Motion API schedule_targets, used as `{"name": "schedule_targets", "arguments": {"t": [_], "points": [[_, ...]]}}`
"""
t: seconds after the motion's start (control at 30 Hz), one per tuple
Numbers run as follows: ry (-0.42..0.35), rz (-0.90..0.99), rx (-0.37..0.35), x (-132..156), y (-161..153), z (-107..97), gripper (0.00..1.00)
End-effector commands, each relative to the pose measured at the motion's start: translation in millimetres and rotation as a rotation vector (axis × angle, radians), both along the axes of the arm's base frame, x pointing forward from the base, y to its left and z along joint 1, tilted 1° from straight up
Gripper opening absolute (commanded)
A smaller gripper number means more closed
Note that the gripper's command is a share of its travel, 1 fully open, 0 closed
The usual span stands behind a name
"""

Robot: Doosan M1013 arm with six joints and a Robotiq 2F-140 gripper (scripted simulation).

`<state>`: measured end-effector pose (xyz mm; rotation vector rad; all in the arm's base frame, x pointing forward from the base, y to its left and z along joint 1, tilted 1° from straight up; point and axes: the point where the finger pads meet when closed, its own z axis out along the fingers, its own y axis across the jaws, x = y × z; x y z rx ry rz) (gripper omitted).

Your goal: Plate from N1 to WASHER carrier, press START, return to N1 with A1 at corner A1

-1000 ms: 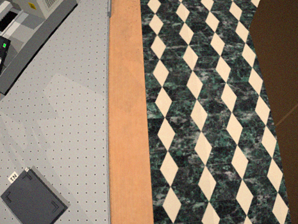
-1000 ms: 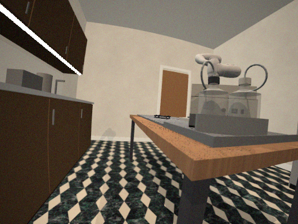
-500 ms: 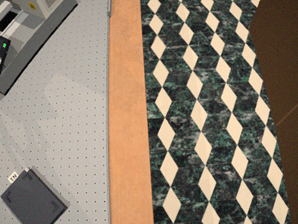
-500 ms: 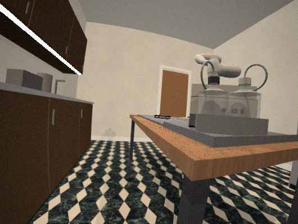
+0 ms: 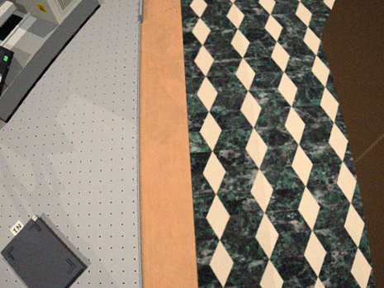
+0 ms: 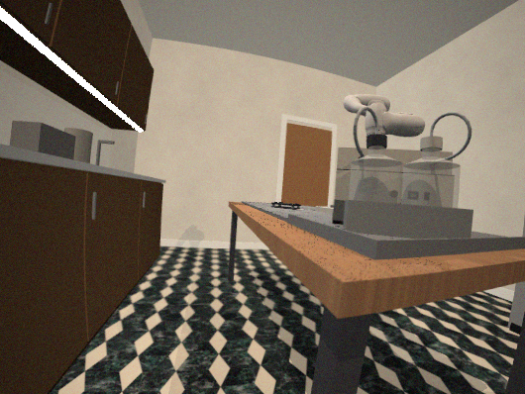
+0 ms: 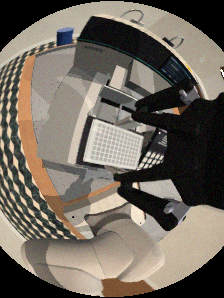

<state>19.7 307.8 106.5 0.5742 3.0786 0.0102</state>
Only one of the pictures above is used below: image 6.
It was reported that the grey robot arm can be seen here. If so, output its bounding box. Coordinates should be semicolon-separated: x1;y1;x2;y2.
344;94;425;137

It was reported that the translucent plastic bottle with grey cap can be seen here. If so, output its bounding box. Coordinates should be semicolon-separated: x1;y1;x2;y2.
401;136;461;208

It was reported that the grey curved hose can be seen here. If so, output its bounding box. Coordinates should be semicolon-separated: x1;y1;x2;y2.
353;106;379;157
430;112;472;160

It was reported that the translucent plastic bottle with black cap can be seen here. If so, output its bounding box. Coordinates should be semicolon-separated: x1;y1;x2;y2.
349;134;402;204

